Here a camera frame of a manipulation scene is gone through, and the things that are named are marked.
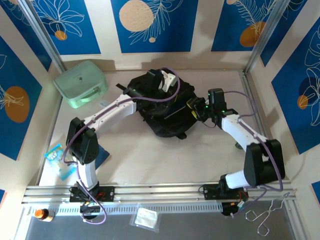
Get black backpack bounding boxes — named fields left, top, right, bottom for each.
left=115, top=70, right=201, bottom=140

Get plain dark blue booklet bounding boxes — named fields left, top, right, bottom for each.
left=94, top=146, right=111, bottom=169

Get mint green lunch bag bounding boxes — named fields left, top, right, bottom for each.
left=53, top=60, right=109, bottom=110

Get clear bag with white cloth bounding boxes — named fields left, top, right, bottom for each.
left=129, top=204, right=161, bottom=232

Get grey metal sheet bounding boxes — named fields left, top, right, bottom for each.
left=24, top=199, right=297, bottom=240

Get light blue snack packet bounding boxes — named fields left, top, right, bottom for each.
left=44, top=143, right=77, bottom=181

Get orange cap brown bottle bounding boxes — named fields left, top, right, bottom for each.
left=34, top=208, right=55, bottom=223

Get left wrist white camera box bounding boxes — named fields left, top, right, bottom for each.
left=159, top=70, right=177, bottom=92

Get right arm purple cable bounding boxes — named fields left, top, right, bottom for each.
left=223, top=90, right=285, bottom=218

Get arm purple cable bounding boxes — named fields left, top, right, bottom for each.
left=223, top=90, right=285, bottom=218
left=62, top=66, right=181, bottom=225

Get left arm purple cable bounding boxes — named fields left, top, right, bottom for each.
left=62, top=66, right=181, bottom=225

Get aluminium side rail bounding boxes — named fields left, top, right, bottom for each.
left=238, top=70, right=281, bottom=180

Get blue floral wall poster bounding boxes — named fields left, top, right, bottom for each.
left=0, top=36, right=43, bottom=161
left=0, top=4, right=52, bottom=72
left=211, top=0, right=278, bottom=53
left=27, top=0, right=102, bottom=56
left=110, top=0, right=200, bottom=54
left=259, top=0, right=320, bottom=67
left=271, top=23, right=320, bottom=155

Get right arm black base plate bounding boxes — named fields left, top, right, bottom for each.
left=202, top=184, right=250, bottom=201

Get aluminium frame post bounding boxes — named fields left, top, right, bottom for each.
left=243, top=0, right=291, bottom=75
left=18, top=0, right=67, bottom=73

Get aluminium mounting rail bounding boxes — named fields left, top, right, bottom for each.
left=21, top=181, right=297, bottom=205

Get white slotted cable duct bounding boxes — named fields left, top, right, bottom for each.
left=24, top=202, right=223, bottom=215

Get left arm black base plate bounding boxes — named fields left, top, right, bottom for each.
left=69, top=186, right=115, bottom=203

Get metal wire tongs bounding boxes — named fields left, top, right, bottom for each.
left=245, top=192, right=291, bottom=236

